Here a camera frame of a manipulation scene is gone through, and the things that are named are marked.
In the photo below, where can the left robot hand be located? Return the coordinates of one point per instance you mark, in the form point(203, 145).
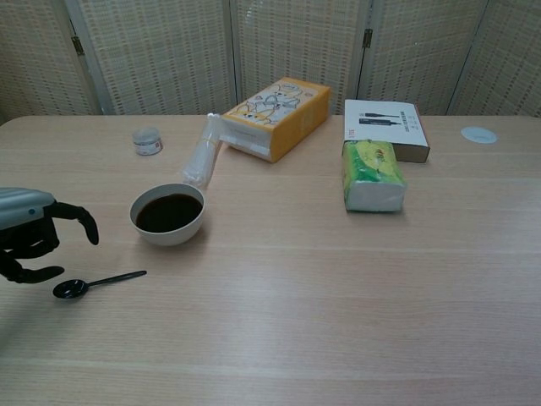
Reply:
point(25, 207)

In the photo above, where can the black plastic spoon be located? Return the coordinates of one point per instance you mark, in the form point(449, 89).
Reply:
point(67, 289)

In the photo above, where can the white bowl of dark liquid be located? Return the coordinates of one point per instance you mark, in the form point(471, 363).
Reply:
point(169, 239)

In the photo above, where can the small clear plastic jar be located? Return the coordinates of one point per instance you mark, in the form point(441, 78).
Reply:
point(147, 141)

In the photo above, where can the stack of clear plastic cups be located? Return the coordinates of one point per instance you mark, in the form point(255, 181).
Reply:
point(203, 156)

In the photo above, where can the woven folding screen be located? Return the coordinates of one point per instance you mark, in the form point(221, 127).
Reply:
point(169, 55)

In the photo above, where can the yellow cartoon tissue box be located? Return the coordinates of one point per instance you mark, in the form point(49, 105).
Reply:
point(291, 127)

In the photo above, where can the green soft tissue pack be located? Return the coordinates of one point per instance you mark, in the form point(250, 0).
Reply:
point(372, 177)

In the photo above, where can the white round table grommet cap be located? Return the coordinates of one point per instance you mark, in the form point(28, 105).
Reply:
point(479, 134)

